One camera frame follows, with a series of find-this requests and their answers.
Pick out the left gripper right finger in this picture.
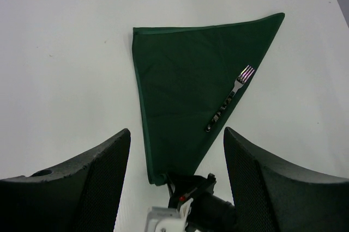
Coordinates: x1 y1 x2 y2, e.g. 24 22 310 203
224 127 348 231

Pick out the silver fork with dark handle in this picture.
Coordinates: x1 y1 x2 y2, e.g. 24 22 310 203
205 65 255 132

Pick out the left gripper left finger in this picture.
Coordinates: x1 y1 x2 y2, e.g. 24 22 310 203
1 129 131 231

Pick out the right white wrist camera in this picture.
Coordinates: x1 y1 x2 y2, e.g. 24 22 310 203
144 198 194 232

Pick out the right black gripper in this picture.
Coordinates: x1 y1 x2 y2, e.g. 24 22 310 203
167 173 238 232

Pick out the dark green cloth napkin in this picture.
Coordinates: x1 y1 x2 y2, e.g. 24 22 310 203
132 13 285 186

